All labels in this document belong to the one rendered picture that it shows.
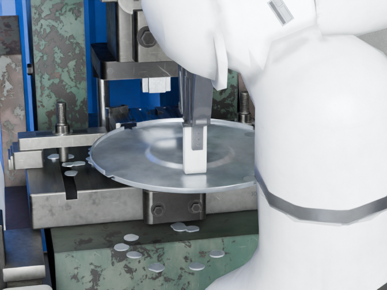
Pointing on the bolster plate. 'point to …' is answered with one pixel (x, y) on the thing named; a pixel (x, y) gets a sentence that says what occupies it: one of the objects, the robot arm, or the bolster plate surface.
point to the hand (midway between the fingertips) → (194, 147)
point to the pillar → (102, 102)
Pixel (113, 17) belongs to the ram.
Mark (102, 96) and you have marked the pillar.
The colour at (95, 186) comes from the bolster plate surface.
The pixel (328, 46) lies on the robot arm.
